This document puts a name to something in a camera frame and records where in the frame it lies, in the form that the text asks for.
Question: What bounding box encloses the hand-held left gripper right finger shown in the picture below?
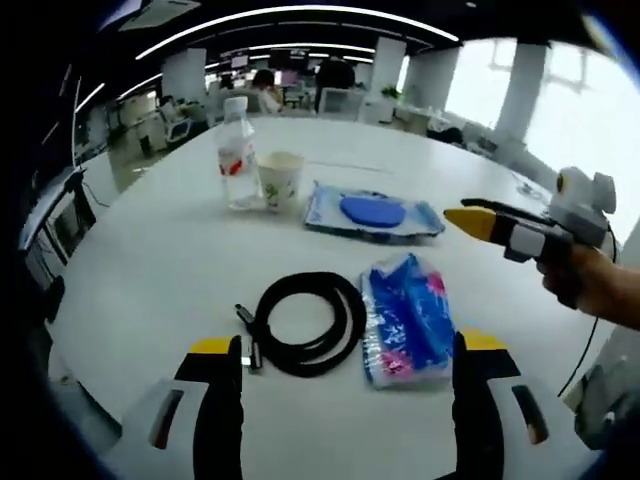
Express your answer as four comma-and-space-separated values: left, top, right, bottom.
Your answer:
451, 328, 587, 480

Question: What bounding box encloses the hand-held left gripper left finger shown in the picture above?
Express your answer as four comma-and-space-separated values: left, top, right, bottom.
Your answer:
119, 334, 245, 480

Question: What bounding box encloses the blue tissue packet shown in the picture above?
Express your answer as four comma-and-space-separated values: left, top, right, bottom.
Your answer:
359, 252, 457, 391

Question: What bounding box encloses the wet wipes packet blue lid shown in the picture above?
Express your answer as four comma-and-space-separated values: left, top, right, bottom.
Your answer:
303, 179, 447, 246

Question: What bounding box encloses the white paper cup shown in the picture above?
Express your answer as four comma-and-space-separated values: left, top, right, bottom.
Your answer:
256, 151, 305, 214

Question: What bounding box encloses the clear plastic water bottle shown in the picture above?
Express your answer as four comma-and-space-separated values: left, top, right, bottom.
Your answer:
214, 96, 261, 211

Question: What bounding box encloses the person's right hand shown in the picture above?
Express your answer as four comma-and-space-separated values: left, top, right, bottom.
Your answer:
537, 246, 621, 315

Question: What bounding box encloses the large bright window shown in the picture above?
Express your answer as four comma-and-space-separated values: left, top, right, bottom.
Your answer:
524, 44, 640, 246

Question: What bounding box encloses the narrow bright window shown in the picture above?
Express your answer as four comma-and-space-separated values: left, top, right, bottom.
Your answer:
444, 39, 519, 132

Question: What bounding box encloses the white table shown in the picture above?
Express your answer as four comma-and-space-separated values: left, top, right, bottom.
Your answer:
47, 114, 621, 456

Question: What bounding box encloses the white office chair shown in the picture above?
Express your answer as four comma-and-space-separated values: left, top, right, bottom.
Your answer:
319, 87, 364, 121

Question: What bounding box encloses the black chair back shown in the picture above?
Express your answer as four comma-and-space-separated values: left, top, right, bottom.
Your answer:
37, 274, 66, 324

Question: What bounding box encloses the long ceiling light strip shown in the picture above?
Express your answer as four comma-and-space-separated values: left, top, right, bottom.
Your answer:
134, 13, 461, 61

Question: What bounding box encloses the tangle of cables and devices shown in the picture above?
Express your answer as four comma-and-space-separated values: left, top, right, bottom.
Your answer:
514, 174, 551, 201

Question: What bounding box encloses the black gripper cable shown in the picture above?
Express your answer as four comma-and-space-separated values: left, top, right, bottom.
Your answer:
557, 314, 601, 399

